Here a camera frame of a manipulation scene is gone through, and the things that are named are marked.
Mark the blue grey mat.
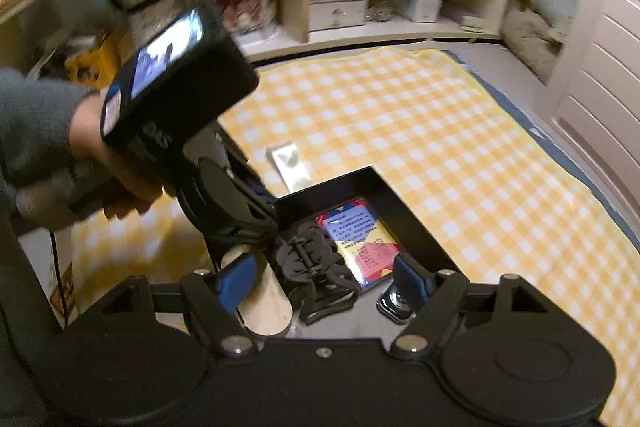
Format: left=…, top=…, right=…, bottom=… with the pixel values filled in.
left=445, top=49, right=640, bottom=253

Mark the grey pillow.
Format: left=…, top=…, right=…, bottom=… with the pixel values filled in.
left=530, top=0, right=576, bottom=25

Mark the small grey ornament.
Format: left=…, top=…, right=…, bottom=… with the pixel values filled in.
left=367, top=2, right=396, bottom=22

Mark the black smartwatch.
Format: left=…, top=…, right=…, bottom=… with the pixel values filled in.
left=376, top=287, right=416, bottom=325

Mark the small silver white packet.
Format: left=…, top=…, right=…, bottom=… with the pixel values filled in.
left=265, top=144, right=312, bottom=195

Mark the black cardboard box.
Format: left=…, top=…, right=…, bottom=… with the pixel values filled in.
left=207, top=166, right=463, bottom=343

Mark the person's left forearm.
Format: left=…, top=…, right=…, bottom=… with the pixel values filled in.
left=0, top=69, right=101, bottom=188

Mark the person's left hand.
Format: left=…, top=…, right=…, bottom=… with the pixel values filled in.
left=69, top=91, right=167, bottom=220

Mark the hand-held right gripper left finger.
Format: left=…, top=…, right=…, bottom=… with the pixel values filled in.
left=97, top=252, right=258, bottom=356

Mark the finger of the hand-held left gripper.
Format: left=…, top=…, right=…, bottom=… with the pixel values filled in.
left=222, top=147, right=278, bottom=228
left=202, top=224, right=277, bottom=258

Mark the pink plastic board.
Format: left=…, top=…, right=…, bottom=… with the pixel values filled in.
left=547, top=0, right=640, bottom=198

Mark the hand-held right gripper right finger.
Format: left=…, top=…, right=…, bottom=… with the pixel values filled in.
left=390, top=254, right=553, bottom=356

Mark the beige fluffy blanket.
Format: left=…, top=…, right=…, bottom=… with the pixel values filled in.
left=502, top=7, right=566, bottom=82

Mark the red blue card box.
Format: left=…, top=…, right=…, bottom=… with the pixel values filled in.
left=315, top=198, right=406, bottom=292

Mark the light wooden block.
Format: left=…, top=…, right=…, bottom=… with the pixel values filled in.
left=220, top=243, right=293, bottom=338

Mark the black cable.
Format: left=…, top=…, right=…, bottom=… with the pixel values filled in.
left=49, top=229, right=70, bottom=324

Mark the small white drawer box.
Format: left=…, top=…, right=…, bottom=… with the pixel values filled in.
left=307, top=0, right=371, bottom=32

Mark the yellow cardboard box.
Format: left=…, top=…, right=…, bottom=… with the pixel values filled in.
left=65, top=32, right=123, bottom=88

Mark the yellow checked blanket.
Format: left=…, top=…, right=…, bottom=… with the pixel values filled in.
left=65, top=47, right=640, bottom=427

